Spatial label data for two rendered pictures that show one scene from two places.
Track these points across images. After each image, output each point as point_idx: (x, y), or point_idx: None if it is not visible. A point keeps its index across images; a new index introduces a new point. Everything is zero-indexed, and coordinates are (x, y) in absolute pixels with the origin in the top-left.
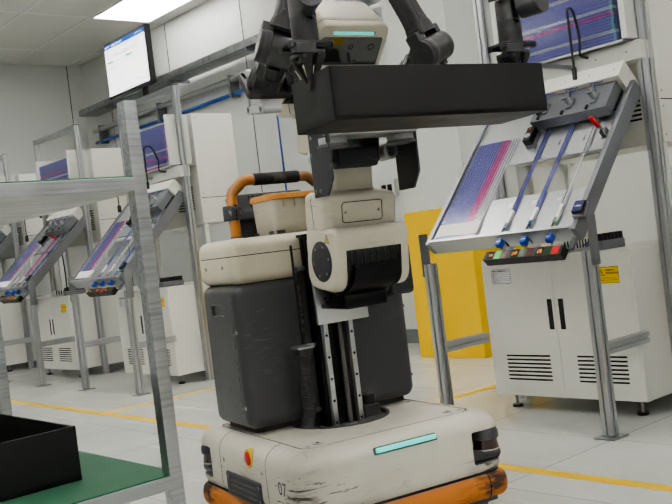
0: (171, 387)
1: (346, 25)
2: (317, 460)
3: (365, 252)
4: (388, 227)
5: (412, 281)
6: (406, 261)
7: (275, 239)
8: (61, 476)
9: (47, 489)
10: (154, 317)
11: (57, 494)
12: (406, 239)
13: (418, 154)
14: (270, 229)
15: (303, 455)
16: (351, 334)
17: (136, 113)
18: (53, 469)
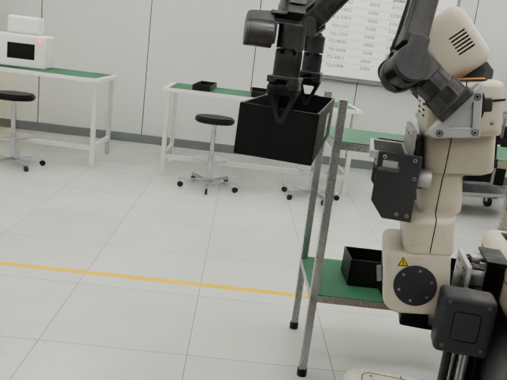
0: (317, 252)
1: None
2: (346, 374)
3: None
4: (385, 246)
5: (434, 338)
6: (382, 288)
7: (493, 244)
8: (345, 277)
9: (343, 278)
10: (321, 214)
11: (328, 276)
12: (383, 267)
13: (373, 182)
14: None
15: (354, 368)
16: (458, 363)
17: (339, 106)
18: (345, 271)
